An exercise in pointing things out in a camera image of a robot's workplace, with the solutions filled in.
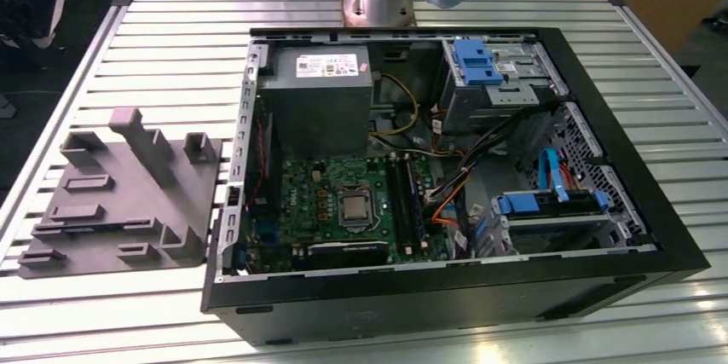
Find black RAM slot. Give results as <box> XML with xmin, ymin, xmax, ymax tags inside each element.
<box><xmin>384</xmin><ymin>153</ymin><xmax>403</xmax><ymax>254</ymax></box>

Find metal disk bay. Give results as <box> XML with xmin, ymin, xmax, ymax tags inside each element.
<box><xmin>492</xmin><ymin>210</ymin><xmax>632</xmax><ymax>254</ymax></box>

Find black graphics card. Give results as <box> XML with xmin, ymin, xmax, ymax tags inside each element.
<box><xmin>292</xmin><ymin>239</ymin><xmax>391</xmax><ymax>271</ymax></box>

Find RAM stick black chips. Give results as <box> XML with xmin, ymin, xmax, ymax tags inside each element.
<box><xmin>396</xmin><ymin>158</ymin><xmax>428</xmax><ymax>252</ymax></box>

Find thin red wire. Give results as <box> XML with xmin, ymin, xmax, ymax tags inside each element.
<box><xmin>254</xmin><ymin>115</ymin><xmax>274</xmax><ymax>194</ymax></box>

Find blue drive latch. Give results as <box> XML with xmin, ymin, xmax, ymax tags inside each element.
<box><xmin>454</xmin><ymin>39</ymin><xmax>507</xmax><ymax>87</ymax></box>

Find orange wires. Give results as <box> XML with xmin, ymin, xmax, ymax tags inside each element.
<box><xmin>430</xmin><ymin>184</ymin><xmax>471</xmax><ymax>227</ymax></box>

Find CPU socket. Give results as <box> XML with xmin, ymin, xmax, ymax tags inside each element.
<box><xmin>334</xmin><ymin>183</ymin><xmax>382</xmax><ymax>235</ymax></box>

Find metal drive cage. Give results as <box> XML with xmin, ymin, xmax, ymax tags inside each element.
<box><xmin>440</xmin><ymin>38</ymin><xmax>570</xmax><ymax>135</ymax></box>

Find black PC case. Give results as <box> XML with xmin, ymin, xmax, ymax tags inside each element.
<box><xmin>199</xmin><ymin>26</ymin><xmax>712</xmax><ymax>346</ymax></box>

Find yellow and black wires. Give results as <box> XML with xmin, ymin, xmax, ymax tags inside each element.
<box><xmin>368</xmin><ymin>72</ymin><xmax>423</xmax><ymax>139</ymax></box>

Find green motherboard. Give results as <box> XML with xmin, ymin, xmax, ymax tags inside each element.
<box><xmin>242</xmin><ymin>154</ymin><xmax>456</xmax><ymax>274</ymax></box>

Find black wire bundle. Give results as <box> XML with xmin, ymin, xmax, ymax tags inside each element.
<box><xmin>426</xmin><ymin>101</ymin><xmax>562</xmax><ymax>203</ymax></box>

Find grey parts rack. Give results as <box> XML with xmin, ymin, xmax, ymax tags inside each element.
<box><xmin>16</xmin><ymin>107</ymin><xmax>224</xmax><ymax>282</ymax></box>

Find grey power supply unit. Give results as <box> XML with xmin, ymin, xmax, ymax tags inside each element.
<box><xmin>259</xmin><ymin>42</ymin><xmax>376</xmax><ymax>160</ymax></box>

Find grey stand foot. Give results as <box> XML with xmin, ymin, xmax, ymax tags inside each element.
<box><xmin>0</xmin><ymin>91</ymin><xmax>19</xmax><ymax>120</ymax></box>

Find silver CPU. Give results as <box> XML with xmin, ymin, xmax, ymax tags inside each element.
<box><xmin>339</xmin><ymin>195</ymin><xmax>371</xmax><ymax>218</ymax></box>

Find RAM stick with label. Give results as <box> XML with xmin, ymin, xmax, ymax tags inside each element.
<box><xmin>56</xmin><ymin>221</ymin><xmax>155</xmax><ymax>234</ymax></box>

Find blue flat data wire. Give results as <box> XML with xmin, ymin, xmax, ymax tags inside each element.
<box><xmin>538</xmin><ymin>147</ymin><xmax>572</xmax><ymax>203</ymax></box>

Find hard disk in blue carrier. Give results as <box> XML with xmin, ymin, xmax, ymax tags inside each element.
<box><xmin>492</xmin><ymin>191</ymin><xmax>614</xmax><ymax>222</ymax></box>

